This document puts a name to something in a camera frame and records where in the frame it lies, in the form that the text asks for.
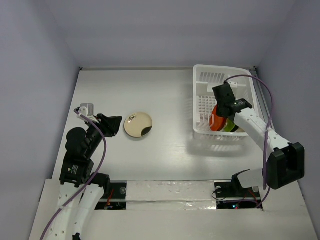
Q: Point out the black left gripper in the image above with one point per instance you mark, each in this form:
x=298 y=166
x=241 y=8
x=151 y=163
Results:
x=110 y=124

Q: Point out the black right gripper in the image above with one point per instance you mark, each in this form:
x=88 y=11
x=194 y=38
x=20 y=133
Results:
x=223 y=110

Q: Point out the lime green plate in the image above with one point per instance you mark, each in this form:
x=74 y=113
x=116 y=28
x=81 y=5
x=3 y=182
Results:
x=230 y=127

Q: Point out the orange plate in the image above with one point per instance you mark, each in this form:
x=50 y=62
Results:
x=216 y=123

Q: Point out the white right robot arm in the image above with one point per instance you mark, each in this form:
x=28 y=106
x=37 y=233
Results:
x=284 y=161

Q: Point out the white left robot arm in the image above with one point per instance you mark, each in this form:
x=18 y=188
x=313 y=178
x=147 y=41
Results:
x=81 y=187

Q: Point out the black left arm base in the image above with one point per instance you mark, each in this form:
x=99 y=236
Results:
x=115 y=199

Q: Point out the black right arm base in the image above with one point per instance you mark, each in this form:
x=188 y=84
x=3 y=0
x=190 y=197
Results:
x=233 y=189

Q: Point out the white plastic dish rack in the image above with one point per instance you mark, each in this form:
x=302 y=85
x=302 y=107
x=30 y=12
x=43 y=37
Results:
x=205 y=78

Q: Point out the black plate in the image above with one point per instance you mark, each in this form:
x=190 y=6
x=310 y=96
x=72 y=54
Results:
x=236 y=129

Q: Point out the silver foil strip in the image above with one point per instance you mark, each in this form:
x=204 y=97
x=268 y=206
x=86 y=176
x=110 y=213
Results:
x=170 y=195

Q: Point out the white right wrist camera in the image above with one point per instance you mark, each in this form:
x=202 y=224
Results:
x=233 y=84

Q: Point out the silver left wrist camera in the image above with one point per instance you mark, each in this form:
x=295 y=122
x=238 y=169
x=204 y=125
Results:
x=86 y=110

